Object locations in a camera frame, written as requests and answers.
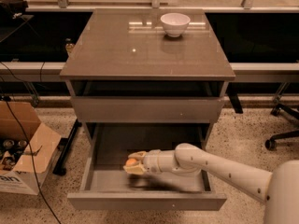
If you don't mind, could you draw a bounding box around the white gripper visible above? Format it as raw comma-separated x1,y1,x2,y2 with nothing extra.
123,149,161,175

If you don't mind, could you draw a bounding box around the orange fruit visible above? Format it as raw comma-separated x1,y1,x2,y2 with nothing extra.
125,158,137,166

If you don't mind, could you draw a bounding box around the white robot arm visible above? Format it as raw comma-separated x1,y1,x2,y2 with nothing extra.
123,143,299,224

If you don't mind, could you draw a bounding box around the open grey middle drawer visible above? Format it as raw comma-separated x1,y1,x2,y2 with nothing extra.
68,123,226,211

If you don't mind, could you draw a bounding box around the closed grey top drawer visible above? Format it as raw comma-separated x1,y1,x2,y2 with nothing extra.
71,97,224,123

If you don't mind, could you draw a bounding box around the grey drawer cabinet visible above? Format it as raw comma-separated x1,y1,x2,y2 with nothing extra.
60,8,235,142

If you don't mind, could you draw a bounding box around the black table leg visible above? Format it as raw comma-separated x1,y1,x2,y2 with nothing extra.
53,119,81,176

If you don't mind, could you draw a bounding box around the open cardboard box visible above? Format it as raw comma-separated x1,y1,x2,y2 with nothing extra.
0,101,61,195

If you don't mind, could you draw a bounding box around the black office chair base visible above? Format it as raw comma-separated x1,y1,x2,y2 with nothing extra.
264,102,299,152

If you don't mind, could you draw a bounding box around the small glass bottle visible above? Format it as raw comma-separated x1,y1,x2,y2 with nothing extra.
65,38,75,55

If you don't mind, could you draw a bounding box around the white ceramic bowl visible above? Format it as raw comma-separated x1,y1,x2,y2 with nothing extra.
161,13,191,37

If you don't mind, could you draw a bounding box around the black device on shelf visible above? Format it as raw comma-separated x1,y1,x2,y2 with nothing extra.
0,0,28,20

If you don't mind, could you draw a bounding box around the black power cable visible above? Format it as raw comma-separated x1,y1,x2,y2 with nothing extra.
0,61,63,224

